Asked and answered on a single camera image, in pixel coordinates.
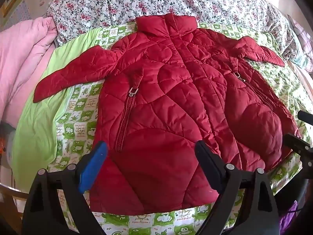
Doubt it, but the wooden bed frame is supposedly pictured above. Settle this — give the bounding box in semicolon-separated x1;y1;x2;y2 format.
0;183;30;228

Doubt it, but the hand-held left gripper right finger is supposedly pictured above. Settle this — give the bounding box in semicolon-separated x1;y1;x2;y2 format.
194;139;279;235

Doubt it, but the green cartoon printed blanket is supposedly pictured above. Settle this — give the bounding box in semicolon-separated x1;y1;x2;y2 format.
48;21;309;235

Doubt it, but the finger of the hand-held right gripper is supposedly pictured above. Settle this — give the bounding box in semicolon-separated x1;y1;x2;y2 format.
297;110;313;123
283;133;313;167

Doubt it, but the floral quilt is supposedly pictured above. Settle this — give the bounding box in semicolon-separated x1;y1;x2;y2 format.
46;0;306;61

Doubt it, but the pink blanket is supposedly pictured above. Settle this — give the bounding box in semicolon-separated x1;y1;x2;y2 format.
0;17;59;128

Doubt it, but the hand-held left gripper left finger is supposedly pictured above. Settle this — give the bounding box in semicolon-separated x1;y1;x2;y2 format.
22;141;109;235

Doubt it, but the red quilted jacket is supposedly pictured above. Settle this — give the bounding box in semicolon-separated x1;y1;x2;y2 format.
33;13;301;216

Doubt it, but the purple cloth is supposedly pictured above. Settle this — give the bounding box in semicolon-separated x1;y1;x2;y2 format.
279;201;304;235

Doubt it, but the pastel plaid cloth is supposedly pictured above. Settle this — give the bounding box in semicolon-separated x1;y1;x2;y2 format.
286;15;313;74

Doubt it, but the light green sheet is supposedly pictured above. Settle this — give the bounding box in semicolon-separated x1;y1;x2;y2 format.
12;28;103;184

